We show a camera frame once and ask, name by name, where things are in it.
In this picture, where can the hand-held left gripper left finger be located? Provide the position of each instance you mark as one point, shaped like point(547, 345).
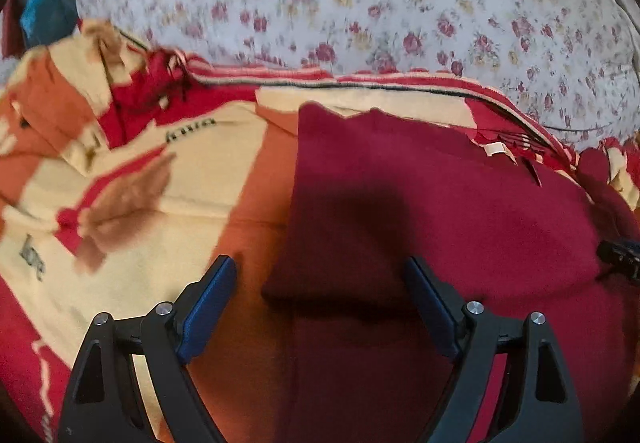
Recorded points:
point(210, 305)

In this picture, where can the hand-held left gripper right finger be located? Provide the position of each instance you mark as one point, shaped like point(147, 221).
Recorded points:
point(431, 308)

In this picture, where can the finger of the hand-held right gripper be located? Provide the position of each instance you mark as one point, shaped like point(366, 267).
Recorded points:
point(622, 255)

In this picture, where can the maroon small garment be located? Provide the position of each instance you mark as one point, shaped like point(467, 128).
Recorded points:
point(450, 203)

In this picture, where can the red orange cream printed blanket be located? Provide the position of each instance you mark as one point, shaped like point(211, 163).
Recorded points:
point(150, 203)

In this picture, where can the blue cloth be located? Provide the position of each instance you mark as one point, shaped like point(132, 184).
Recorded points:
point(42, 5)

